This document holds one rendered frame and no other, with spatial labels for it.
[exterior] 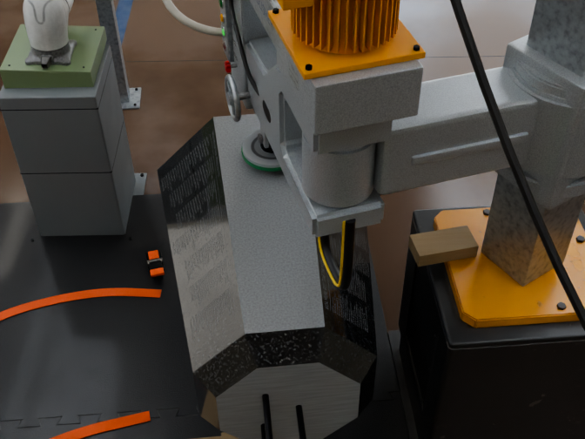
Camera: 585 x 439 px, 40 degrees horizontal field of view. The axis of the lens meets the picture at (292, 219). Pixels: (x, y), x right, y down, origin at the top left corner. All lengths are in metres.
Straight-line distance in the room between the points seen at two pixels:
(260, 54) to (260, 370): 0.91
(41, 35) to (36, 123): 0.37
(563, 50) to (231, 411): 1.39
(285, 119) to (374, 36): 0.51
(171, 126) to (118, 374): 1.64
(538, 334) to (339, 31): 1.24
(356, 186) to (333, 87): 0.39
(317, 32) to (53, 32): 1.81
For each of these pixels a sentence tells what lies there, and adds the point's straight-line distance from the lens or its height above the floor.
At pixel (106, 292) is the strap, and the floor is 0.02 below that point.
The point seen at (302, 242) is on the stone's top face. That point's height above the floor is 0.84.
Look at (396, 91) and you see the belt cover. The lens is 1.81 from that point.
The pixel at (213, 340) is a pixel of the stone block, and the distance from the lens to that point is 2.47.
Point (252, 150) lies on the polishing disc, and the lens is 2.86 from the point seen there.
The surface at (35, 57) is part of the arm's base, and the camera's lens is 3.50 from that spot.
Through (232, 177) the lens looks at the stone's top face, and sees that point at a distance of 2.84.
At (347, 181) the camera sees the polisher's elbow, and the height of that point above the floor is 1.36.
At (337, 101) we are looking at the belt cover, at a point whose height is 1.67.
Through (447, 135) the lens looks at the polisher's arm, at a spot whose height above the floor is 1.44.
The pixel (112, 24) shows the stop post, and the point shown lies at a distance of 4.45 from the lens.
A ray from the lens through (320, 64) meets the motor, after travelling 1.76.
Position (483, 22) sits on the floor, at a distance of 5.48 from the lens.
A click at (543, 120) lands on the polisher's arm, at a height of 1.44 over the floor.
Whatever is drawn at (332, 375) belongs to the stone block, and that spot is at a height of 0.72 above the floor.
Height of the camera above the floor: 2.70
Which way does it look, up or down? 44 degrees down
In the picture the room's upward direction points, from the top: 1 degrees counter-clockwise
